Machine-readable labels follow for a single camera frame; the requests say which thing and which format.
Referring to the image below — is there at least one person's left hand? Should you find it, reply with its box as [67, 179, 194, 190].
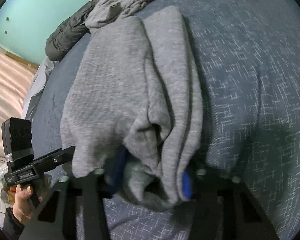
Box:
[12, 185, 34, 225]

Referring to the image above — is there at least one person's left forearm black sleeve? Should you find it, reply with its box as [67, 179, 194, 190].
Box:
[2, 207, 25, 240]

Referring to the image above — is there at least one black camera box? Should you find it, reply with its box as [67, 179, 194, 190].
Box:
[1, 118, 34, 172]

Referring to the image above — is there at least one grey knit sweater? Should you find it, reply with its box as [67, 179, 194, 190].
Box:
[61, 6, 203, 212]

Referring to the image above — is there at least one dark grey rolled duvet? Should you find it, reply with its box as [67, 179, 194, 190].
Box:
[45, 0, 97, 61]

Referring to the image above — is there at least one pink striped curtain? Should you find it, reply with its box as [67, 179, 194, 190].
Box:
[0, 47, 36, 166]

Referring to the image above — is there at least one light grey cloth at bedside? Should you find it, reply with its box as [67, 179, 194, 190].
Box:
[21, 57, 58, 121]

